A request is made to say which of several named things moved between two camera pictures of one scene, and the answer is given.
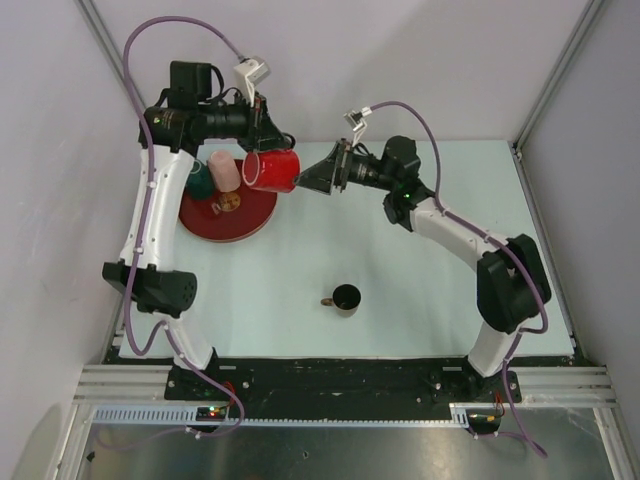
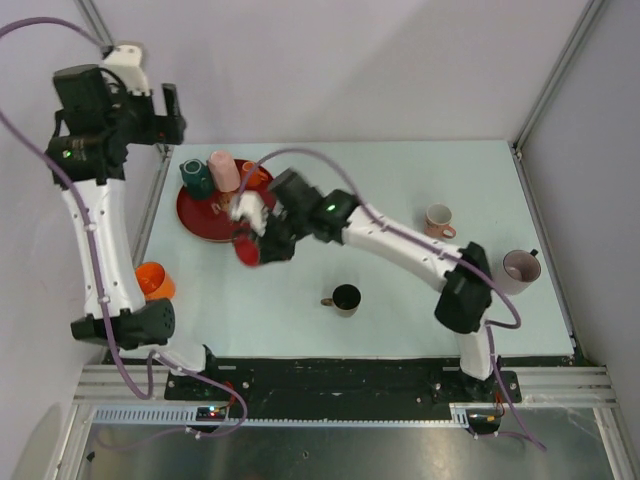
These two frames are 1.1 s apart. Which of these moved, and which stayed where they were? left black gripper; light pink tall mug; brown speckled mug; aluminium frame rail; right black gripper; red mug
Moved: red mug; right black gripper; left black gripper
Stayed: aluminium frame rail; brown speckled mug; light pink tall mug
